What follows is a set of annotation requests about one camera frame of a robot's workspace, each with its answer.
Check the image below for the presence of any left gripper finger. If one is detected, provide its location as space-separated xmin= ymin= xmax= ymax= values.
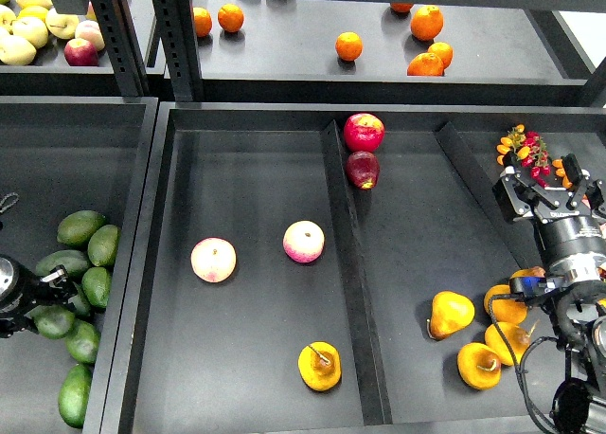
xmin=41 ymin=265 xmax=67 ymax=285

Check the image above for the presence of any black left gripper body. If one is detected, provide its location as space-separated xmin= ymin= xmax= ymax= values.
xmin=23 ymin=276 xmax=76 ymax=333

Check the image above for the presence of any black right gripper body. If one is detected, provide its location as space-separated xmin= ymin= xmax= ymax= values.
xmin=534 ymin=215 xmax=605 ymax=275

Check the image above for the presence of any pale yellow apple front left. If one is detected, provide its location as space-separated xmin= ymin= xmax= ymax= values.
xmin=0 ymin=35 xmax=37 ymax=66

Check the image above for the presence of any pale peach on left shelf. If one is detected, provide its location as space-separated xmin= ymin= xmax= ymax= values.
xmin=75 ymin=20 xmax=105 ymax=52

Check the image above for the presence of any yellow lemon on shelf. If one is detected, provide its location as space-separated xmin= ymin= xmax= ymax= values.
xmin=17 ymin=5 xmax=48 ymax=23

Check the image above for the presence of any yellow pear leftmost of pile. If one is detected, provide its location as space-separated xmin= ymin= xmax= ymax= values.
xmin=427 ymin=291 xmax=475 ymax=340

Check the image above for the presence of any orange on shelf centre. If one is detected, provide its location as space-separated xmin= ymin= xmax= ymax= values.
xmin=335 ymin=31 xmax=364 ymax=62

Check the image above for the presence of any cherry tomato bunch top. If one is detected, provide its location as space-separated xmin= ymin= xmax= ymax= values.
xmin=496 ymin=123 xmax=551 ymax=179

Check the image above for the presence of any dark red apple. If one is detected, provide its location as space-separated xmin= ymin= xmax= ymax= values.
xmin=345 ymin=151 xmax=380 ymax=190

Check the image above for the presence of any bright red apple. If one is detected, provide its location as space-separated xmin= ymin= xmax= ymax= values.
xmin=344 ymin=113 xmax=385 ymax=153

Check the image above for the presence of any orange at shelf back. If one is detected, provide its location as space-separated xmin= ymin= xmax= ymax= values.
xmin=389 ymin=2 xmax=414 ymax=13

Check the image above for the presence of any red apple on left shelf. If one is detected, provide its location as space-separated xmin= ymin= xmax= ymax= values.
xmin=63 ymin=38 xmax=99 ymax=66

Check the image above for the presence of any pink apple centre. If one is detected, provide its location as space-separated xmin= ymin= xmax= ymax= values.
xmin=282 ymin=220 xmax=325 ymax=263

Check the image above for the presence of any orange cherry tomato vine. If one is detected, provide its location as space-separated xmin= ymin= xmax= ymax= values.
xmin=551 ymin=158 xmax=572 ymax=189

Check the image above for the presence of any black middle divided tray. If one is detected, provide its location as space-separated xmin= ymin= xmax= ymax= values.
xmin=100 ymin=103 xmax=605 ymax=433

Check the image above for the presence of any black left tray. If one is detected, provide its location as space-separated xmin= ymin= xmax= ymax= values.
xmin=1 ymin=97 xmax=158 ymax=433

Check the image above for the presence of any green avocado centre cluster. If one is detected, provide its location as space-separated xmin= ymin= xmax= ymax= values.
xmin=81 ymin=267 xmax=112 ymax=309

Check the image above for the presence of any pale yellow apple with stem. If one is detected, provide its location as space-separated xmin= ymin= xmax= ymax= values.
xmin=45 ymin=8 xmax=80 ymax=40

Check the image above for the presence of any pink apple left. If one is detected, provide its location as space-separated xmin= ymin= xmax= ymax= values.
xmin=190 ymin=237 xmax=237 ymax=283

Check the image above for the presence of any orange front right shelf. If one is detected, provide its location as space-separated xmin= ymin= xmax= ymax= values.
xmin=407 ymin=52 xmax=444 ymax=77

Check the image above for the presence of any large orange on shelf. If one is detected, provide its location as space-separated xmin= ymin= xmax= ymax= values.
xmin=410 ymin=5 xmax=444 ymax=41

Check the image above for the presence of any pink apple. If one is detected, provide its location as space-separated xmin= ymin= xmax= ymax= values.
xmin=190 ymin=237 xmax=237 ymax=283
xmin=282 ymin=220 xmax=325 ymax=263

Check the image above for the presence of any pale yellow apple middle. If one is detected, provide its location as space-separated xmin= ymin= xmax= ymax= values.
xmin=11 ymin=16 xmax=49 ymax=49

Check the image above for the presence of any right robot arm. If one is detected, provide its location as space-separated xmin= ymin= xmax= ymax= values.
xmin=492 ymin=151 xmax=605 ymax=433

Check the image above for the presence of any black upper shelf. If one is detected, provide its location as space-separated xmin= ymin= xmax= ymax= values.
xmin=192 ymin=0 xmax=605 ymax=107

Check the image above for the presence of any orange behind front right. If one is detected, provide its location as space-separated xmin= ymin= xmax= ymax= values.
xmin=427 ymin=42 xmax=454 ymax=69

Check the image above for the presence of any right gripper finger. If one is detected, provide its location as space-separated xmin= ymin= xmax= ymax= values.
xmin=561 ymin=154 xmax=605 ymax=219
xmin=492 ymin=166 xmax=559 ymax=224

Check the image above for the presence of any black perforated shelf post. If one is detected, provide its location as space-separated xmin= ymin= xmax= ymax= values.
xmin=151 ymin=0 xmax=204 ymax=102

